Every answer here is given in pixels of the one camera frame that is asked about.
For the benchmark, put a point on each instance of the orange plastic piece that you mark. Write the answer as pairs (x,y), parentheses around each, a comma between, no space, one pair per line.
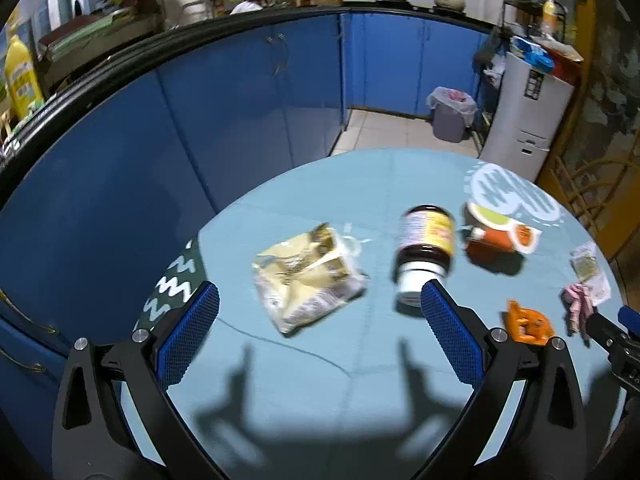
(527,325)

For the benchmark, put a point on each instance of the orange snack cup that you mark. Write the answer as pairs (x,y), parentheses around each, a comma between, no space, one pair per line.
(500,242)

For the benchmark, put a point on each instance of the red basket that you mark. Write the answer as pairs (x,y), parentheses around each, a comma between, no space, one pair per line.
(565,62)

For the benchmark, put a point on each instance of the grey plastic drawer cabinet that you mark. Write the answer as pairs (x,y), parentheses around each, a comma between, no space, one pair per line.
(525,120)

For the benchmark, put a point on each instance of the black kitchen countertop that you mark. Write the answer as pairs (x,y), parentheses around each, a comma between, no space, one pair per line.
(125,55)

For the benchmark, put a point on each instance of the white cloth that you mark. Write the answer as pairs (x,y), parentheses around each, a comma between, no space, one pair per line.
(246,7)

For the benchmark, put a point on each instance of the brown bottle with white cap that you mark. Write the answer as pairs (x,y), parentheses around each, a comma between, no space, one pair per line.
(425,245)

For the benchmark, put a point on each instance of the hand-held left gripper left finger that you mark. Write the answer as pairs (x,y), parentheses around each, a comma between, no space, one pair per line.
(187,330)

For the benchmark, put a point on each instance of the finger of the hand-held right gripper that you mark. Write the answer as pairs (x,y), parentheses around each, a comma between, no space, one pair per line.
(620,355)
(631,319)

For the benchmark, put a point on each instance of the wooden door with patterned glass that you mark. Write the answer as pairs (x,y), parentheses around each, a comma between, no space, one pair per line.
(610,110)

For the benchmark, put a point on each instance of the clear bag of beige snacks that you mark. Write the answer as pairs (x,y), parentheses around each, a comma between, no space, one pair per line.
(305,275)

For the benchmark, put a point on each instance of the blue packet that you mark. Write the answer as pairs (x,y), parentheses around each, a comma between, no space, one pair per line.
(535,52)

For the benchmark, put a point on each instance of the large yellow detergent bottle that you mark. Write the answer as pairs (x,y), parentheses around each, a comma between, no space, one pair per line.
(22,80)

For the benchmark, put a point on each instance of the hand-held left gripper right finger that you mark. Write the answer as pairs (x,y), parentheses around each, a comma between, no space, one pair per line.
(452,340)

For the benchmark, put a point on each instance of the small clear packet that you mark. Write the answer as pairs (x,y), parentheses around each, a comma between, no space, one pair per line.
(587,265)

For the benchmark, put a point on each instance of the pink wrapper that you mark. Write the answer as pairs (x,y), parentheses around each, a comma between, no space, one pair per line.
(577,305)

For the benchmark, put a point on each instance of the blue kitchen cabinets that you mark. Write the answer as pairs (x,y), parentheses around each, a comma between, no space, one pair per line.
(150,160)

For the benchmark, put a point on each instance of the yellow bottle on rack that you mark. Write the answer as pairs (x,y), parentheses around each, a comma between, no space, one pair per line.
(549,15)

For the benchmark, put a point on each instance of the grey waste bin with bag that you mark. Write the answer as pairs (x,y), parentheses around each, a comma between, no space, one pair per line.
(447,120)

